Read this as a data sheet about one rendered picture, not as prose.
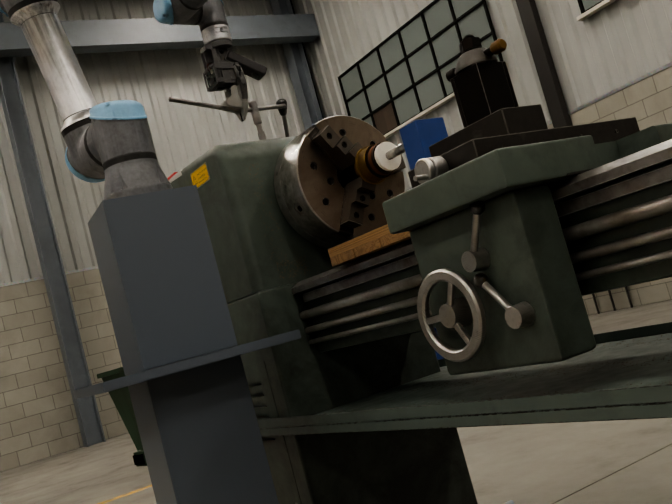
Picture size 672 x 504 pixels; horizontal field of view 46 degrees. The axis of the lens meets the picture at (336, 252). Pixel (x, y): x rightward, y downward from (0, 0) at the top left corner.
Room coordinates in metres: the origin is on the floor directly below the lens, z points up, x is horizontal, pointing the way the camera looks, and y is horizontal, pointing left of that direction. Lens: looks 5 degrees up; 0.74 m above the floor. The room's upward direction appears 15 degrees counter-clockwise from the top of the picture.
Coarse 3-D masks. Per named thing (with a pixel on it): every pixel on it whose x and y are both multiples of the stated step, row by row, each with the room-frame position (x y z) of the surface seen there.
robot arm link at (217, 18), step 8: (208, 0) 2.03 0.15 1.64; (216, 0) 2.04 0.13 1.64; (208, 8) 2.02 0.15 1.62; (216, 8) 2.04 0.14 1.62; (208, 16) 2.03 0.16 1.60; (216, 16) 2.03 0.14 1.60; (224, 16) 2.05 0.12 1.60; (200, 24) 2.05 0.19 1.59; (208, 24) 2.03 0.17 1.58; (216, 24) 2.05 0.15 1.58
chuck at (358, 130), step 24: (336, 120) 1.95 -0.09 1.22; (360, 120) 1.99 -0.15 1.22; (312, 144) 1.90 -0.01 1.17; (360, 144) 1.97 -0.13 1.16; (288, 168) 1.90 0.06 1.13; (312, 168) 1.89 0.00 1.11; (336, 168) 1.92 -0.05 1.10; (288, 192) 1.91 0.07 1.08; (312, 192) 1.88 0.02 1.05; (336, 192) 1.91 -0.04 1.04; (384, 192) 1.99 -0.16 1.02; (312, 216) 1.89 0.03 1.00; (336, 216) 1.90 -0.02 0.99; (384, 216) 1.98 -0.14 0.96; (336, 240) 1.96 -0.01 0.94
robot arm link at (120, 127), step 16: (96, 112) 1.66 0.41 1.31; (112, 112) 1.65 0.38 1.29; (128, 112) 1.66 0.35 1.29; (144, 112) 1.70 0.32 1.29; (96, 128) 1.66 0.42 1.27; (112, 128) 1.65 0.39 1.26; (128, 128) 1.65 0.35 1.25; (144, 128) 1.68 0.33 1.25; (96, 144) 1.68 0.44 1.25; (112, 144) 1.65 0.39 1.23; (128, 144) 1.65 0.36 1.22; (144, 144) 1.67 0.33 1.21; (96, 160) 1.73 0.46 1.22
